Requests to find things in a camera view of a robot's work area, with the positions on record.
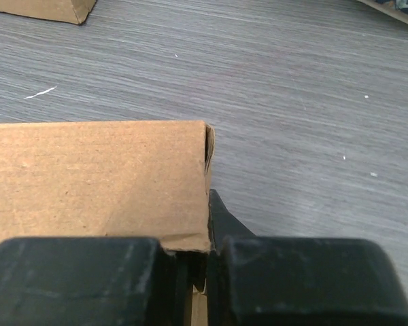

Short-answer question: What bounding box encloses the small cardboard box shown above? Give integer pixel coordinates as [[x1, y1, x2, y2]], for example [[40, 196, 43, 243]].
[[0, 120, 215, 325]]

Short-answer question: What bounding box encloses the large cardboard box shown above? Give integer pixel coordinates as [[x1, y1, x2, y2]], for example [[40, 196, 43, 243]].
[[0, 0, 97, 25]]

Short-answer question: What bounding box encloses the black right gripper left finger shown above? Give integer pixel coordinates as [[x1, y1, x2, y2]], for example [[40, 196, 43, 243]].
[[0, 237, 192, 325]]

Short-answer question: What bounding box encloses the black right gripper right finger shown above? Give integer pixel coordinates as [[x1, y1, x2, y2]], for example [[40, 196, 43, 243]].
[[207, 190, 408, 325]]

